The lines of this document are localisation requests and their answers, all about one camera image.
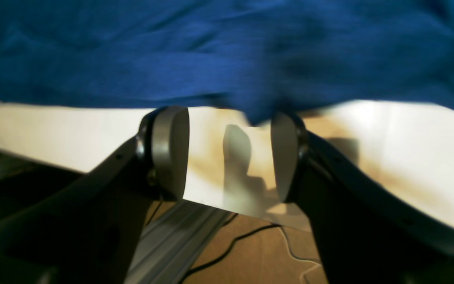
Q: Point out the dark blue t-shirt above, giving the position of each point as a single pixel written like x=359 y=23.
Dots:
x=256 y=56

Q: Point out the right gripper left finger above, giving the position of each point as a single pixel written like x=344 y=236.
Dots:
x=60 y=227

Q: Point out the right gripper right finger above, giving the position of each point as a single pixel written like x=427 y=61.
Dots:
x=363 y=233

